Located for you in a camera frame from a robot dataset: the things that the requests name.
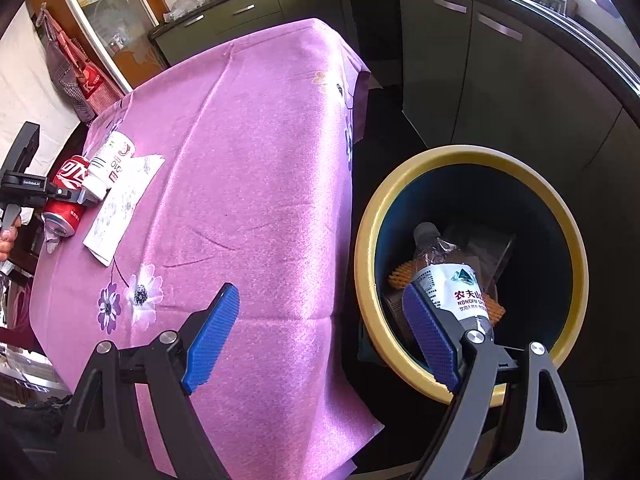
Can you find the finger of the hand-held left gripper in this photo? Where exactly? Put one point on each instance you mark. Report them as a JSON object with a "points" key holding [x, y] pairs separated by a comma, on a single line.
{"points": [[70, 194], [25, 147]]}

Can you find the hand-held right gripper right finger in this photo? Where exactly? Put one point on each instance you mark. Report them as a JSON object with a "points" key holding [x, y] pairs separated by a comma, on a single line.
{"points": [[432, 340]]}

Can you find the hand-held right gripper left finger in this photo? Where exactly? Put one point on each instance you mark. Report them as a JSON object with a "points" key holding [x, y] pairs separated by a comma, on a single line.
{"points": [[210, 340]]}

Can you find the red soda can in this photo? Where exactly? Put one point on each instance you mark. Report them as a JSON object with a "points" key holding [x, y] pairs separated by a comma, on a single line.
{"points": [[67, 175]]}

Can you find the white printed bottle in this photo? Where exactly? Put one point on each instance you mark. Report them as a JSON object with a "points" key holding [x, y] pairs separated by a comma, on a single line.
{"points": [[107, 160]]}

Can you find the white printed tissue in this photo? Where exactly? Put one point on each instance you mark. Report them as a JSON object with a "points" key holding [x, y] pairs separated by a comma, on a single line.
{"points": [[120, 210]]}

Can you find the clear white-labelled water bottle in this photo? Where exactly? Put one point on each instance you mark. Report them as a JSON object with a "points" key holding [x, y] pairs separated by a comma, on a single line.
{"points": [[450, 285]]}

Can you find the orange bumpy plastic tray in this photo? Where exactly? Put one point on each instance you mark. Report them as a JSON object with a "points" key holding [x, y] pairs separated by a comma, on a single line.
{"points": [[400, 275]]}

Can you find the yellow-rimmed dark bin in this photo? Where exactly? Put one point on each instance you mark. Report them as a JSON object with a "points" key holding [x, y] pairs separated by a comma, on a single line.
{"points": [[370, 240]]}

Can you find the person's left hand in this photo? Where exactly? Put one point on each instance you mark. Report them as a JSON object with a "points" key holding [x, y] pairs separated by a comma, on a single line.
{"points": [[6, 247]]}

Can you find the small crumpled white tissue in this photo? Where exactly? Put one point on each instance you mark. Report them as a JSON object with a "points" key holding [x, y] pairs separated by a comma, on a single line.
{"points": [[52, 242]]}

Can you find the white hanging sheet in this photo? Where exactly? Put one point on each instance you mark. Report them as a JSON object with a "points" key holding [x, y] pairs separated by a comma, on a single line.
{"points": [[25, 90]]}

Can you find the red checked apron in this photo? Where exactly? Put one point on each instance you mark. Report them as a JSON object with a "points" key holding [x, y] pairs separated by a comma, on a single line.
{"points": [[75, 80]]}

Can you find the red wooden chair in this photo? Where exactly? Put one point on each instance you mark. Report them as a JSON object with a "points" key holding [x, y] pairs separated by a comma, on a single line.
{"points": [[20, 320]]}

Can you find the patterned glass sliding door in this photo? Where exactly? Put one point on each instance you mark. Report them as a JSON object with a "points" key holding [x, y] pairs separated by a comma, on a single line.
{"points": [[115, 10]]}

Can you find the pink flowered tablecloth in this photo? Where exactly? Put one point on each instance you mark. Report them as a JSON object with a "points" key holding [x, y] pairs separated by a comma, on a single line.
{"points": [[250, 160]]}

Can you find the clear plastic bag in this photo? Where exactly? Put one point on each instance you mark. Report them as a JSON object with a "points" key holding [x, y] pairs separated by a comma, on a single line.
{"points": [[187, 5]]}

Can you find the green kitchen base cabinets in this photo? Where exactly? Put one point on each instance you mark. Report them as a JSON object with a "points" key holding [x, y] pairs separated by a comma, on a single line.
{"points": [[440, 60]]}

